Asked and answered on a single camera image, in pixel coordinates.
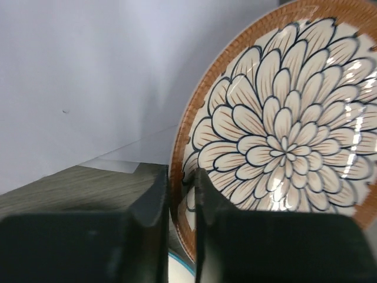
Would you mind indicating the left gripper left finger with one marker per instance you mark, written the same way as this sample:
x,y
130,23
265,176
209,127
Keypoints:
x,y
90,246

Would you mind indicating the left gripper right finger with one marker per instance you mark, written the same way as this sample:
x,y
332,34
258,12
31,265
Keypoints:
x,y
234,245

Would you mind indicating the brown floral pattern plate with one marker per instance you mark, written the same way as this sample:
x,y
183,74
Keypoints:
x,y
285,118

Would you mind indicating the white watermelon pattern plate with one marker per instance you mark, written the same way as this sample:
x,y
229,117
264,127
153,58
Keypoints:
x,y
178,270

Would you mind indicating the white cloth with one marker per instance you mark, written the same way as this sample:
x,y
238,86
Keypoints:
x,y
81,79

